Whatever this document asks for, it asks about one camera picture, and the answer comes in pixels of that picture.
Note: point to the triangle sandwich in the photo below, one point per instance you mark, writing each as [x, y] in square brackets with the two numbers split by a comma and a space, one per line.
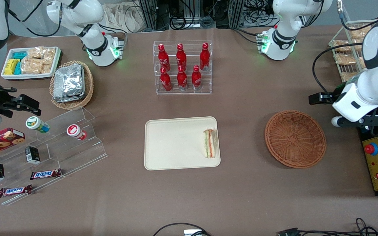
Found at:
[210, 144]

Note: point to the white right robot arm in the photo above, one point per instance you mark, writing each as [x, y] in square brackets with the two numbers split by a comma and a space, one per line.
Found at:
[77, 13]

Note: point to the light oval wicker basket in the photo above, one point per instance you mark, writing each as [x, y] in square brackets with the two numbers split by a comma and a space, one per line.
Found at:
[74, 105]

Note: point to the round brown wicker basket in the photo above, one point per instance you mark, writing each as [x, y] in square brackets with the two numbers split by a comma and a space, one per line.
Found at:
[293, 141]

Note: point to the beige plastic tray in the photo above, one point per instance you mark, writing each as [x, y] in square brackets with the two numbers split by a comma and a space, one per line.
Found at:
[175, 144]

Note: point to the green lid yogurt cup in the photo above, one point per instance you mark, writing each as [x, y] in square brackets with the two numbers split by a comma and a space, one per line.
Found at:
[34, 123]

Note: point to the bagged brown snack pack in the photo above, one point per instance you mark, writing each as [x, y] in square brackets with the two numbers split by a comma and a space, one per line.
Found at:
[359, 32]
[362, 62]
[341, 45]
[345, 59]
[348, 76]

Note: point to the white plastic bin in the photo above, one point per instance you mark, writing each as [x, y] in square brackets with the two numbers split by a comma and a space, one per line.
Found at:
[28, 76]

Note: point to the yellow snack packet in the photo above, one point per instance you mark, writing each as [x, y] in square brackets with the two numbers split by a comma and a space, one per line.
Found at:
[11, 66]

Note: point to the teal snack packet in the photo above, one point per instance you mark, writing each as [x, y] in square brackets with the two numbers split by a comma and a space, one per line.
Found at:
[20, 55]
[18, 68]

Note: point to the clear rice cracker pack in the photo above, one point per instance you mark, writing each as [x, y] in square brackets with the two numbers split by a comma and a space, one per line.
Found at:
[31, 66]
[34, 52]
[49, 53]
[47, 66]

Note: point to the silver foil packet stack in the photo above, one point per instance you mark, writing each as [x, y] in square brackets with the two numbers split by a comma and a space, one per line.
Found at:
[67, 82]

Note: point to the clear acrylic stepped display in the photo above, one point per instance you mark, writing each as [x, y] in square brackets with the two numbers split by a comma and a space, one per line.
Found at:
[61, 144]

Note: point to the red lid yogurt cup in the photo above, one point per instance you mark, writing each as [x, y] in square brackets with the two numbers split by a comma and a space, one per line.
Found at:
[73, 130]

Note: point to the Snickers chocolate bar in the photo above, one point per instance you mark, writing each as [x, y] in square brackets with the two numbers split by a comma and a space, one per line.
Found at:
[15, 190]
[46, 174]

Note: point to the red cola bottle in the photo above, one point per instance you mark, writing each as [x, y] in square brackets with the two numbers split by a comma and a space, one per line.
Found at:
[204, 57]
[182, 80]
[162, 57]
[196, 79]
[181, 56]
[166, 82]

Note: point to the cream cloth bag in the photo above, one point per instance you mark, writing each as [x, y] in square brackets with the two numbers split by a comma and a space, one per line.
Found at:
[123, 16]

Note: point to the clear acrylic bottle rack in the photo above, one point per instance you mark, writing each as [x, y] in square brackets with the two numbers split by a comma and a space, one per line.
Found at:
[192, 46]

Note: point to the white plug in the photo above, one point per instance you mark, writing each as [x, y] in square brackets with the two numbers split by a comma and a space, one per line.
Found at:
[191, 232]

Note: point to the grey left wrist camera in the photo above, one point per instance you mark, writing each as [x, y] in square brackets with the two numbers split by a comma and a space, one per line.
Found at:
[336, 121]

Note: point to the aluminium profile frame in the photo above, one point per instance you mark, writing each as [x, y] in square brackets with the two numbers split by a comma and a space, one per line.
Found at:
[149, 13]

